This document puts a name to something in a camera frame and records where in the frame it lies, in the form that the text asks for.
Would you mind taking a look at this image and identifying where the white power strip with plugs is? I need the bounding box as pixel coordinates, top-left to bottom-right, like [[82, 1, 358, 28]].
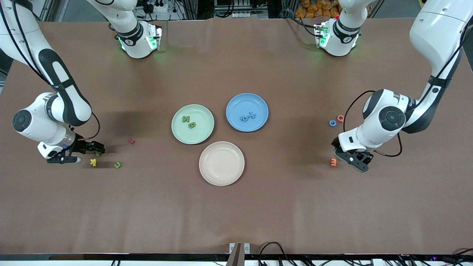
[[142, 0, 170, 13]]

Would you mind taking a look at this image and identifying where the beige plate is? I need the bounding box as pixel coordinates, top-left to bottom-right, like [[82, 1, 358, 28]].
[[199, 141, 245, 186]]

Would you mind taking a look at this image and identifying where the bag of orange items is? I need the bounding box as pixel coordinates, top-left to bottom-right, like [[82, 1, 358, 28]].
[[295, 0, 342, 19]]

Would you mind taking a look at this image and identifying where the black looped cable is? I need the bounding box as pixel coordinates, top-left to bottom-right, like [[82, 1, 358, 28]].
[[258, 242, 293, 266]]

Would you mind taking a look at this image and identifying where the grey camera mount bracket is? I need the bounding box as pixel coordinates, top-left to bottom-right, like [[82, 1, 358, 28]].
[[226, 242, 251, 266]]

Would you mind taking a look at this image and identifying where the brown table cover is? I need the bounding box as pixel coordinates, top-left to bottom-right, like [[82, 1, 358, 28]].
[[0, 18, 473, 256]]

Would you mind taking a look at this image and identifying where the blue plate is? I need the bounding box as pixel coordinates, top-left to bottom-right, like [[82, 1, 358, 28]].
[[226, 93, 269, 132]]

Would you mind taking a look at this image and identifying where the green plate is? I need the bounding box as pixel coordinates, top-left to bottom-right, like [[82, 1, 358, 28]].
[[171, 104, 215, 145]]

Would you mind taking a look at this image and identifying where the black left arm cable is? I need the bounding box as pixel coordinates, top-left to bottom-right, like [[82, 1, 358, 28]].
[[344, 22, 473, 157]]

